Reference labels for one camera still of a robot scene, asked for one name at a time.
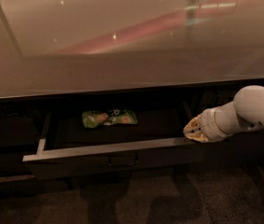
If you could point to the green snack bag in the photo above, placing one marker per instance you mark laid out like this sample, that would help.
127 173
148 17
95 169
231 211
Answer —
94 119

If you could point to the dark left drawer column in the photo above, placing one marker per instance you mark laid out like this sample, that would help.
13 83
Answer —
18 137

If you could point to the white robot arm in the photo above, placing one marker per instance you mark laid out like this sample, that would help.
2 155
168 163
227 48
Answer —
244 114

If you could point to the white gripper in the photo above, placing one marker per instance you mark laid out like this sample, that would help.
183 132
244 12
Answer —
211 124

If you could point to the dark top drawer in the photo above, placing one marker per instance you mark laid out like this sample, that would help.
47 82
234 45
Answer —
68 149

